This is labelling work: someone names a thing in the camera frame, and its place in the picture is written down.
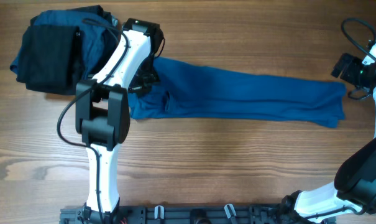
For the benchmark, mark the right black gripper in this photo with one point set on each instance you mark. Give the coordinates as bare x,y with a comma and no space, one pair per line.
349,73

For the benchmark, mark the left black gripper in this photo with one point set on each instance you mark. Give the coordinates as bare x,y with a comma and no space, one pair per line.
138,88

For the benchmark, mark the blue polo shirt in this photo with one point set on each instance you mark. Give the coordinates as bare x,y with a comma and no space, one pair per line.
191,91

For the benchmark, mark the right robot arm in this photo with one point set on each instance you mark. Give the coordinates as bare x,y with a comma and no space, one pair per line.
354,187

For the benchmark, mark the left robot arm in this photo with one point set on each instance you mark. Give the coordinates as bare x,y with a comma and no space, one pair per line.
102,113

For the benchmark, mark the navy blue folded garment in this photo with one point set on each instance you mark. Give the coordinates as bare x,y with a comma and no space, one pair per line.
97,44

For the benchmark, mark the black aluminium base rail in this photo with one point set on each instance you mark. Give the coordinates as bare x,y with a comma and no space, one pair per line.
252,214

